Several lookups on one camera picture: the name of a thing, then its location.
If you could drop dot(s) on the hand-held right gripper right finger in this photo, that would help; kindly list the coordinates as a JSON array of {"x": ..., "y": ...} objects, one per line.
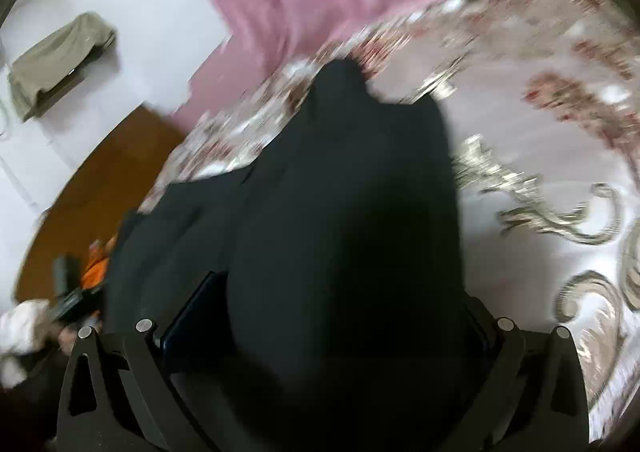
[{"x": 505, "y": 347}]

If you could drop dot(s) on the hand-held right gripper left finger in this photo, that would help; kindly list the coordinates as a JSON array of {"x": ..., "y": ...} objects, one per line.
[{"x": 192, "y": 317}]

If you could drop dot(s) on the olive folded cloth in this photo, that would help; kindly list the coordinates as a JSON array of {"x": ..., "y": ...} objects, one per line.
[{"x": 55, "y": 62}]

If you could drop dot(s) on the person's left hand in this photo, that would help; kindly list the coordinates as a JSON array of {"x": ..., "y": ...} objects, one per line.
[{"x": 66, "y": 338}]

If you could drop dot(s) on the dark large garment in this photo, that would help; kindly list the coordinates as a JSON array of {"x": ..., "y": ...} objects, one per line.
[{"x": 350, "y": 232}]

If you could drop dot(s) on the floral bedspread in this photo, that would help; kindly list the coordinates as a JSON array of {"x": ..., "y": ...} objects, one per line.
[{"x": 525, "y": 172}]

